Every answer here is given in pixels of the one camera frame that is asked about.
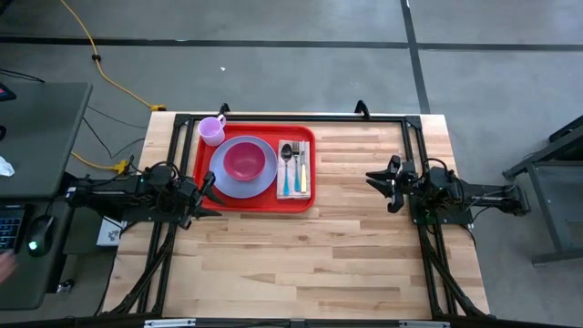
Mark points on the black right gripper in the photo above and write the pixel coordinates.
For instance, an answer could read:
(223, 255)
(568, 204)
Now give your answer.
(403, 180)

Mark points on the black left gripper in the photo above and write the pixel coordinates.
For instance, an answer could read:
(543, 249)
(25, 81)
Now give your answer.
(193, 196)

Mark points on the lavender plate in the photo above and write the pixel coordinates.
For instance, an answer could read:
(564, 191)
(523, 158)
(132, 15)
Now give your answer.
(246, 190)

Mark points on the red plastic bowl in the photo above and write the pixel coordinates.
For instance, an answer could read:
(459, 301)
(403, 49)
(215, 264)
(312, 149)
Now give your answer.
(244, 161)

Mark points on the beige cloth napkin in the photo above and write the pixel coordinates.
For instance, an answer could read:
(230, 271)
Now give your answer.
(280, 177)

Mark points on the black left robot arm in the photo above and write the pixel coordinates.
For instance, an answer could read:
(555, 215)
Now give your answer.
(109, 196)

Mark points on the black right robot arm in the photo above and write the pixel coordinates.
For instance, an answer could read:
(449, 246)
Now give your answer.
(483, 198)

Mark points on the red plastic tray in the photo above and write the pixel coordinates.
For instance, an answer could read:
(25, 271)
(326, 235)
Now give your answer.
(255, 206)

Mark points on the white labelled box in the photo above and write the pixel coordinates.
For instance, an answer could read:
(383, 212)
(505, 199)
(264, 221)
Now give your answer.
(109, 234)

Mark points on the black computer mouse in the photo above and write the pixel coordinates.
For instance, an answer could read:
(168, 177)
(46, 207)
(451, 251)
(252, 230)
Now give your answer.
(41, 232)

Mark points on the dark grey desk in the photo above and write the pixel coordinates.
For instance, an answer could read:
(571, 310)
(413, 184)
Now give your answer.
(41, 136)

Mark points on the backlit black keyboard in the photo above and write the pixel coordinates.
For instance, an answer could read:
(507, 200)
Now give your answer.
(10, 228)

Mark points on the white crumpled tissue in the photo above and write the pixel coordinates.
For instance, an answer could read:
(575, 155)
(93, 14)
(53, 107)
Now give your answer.
(5, 167)

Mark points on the person's hand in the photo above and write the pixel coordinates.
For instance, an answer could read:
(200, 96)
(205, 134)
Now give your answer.
(5, 266)

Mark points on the black frame clamp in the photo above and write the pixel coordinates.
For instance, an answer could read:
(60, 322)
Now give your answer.
(363, 111)
(224, 109)

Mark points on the black aluminium table frame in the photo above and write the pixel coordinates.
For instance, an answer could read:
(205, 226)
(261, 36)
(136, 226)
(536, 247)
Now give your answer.
(319, 119)

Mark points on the silver metal bracket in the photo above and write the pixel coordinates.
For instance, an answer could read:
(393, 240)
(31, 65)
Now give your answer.
(168, 323)
(423, 324)

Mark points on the dark metal cart frame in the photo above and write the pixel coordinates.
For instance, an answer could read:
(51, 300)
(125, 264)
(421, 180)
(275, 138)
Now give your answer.
(542, 157)

